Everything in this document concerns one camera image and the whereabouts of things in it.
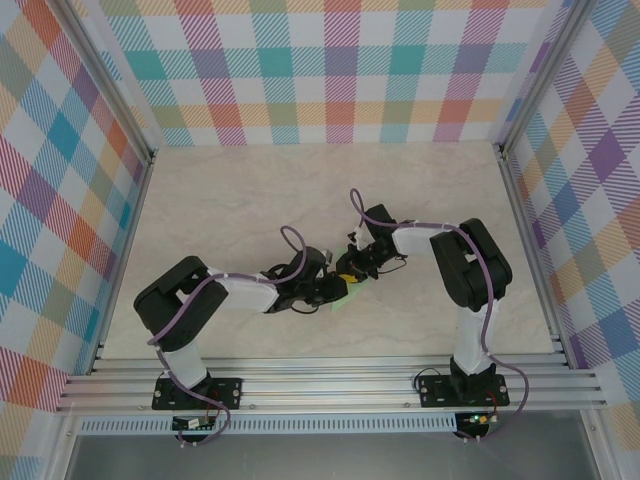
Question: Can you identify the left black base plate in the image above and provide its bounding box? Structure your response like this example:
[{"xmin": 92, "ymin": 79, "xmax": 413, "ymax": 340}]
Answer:
[{"xmin": 152, "ymin": 377, "xmax": 245, "ymax": 412}]

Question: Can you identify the aluminium frame post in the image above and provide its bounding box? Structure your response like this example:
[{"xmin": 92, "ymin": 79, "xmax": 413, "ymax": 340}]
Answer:
[
  {"xmin": 48, "ymin": 0, "xmax": 157, "ymax": 165},
  {"xmin": 492, "ymin": 0, "xmax": 597, "ymax": 157}
]

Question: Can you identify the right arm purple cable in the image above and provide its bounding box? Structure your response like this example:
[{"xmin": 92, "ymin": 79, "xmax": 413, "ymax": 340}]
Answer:
[{"xmin": 348, "ymin": 187, "xmax": 531, "ymax": 444}]

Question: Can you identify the aluminium mounting rail beam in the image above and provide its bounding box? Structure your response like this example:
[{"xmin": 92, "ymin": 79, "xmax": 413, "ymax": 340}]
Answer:
[{"xmin": 53, "ymin": 354, "xmax": 610, "ymax": 415}]

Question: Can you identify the small black circuit board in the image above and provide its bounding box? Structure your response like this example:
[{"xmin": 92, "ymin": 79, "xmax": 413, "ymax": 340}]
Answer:
[{"xmin": 172, "ymin": 417, "xmax": 217, "ymax": 432}]

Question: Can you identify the circuit board with green light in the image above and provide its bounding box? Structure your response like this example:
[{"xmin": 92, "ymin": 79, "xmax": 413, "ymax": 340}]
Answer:
[{"xmin": 462, "ymin": 412, "xmax": 501, "ymax": 429}]

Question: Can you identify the aluminium table side rail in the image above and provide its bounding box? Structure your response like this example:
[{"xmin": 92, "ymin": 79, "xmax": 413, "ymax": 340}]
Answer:
[
  {"xmin": 497, "ymin": 144, "xmax": 574, "ymax": 371},
  {"xmin": 88, "ymin": 152, "xmax": 157, "ymax": 377}
]

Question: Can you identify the slotted grey cable duct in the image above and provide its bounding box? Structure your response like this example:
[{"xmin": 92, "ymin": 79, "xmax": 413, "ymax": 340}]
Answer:
[{"xmin": 79, "ymin": 418, "xmax": 459, "ymax": 435}]

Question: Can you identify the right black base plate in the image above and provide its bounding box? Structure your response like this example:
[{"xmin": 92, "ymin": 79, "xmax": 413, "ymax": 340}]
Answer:
[{"xmin": 418, "ymin": 375, "xmax": 511, "ymax": 409}]

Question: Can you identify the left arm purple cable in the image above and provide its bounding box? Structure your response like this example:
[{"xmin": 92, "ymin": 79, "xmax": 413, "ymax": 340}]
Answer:
[{"xmin": 147, "ymin": 225, "xmax": 307, "ymax": 448}]

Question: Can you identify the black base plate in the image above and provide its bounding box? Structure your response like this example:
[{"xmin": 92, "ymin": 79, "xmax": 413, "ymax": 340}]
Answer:
[
  {"xmin": 152, "ymin": 377, "xmax": 245, "ymax": 412},
  {"xmin": 418, "ymin": 375, "xmax": 511, "ymax": 409}
]

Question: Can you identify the light green paper sheet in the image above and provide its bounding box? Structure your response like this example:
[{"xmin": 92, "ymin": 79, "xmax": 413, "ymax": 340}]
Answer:
[{"xmin": 331, "ymin": 244, "xmax": 372, "ymax": 314}]

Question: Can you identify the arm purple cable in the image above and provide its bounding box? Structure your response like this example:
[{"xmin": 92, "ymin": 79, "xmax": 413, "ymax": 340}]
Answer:
[
  {"xmin": 348, "ymin": 187, "xmax": 531, "ymax": 444},
  {"xmin": 147, "ymin": 225, "xmax": 307, "ymax": 448}
]

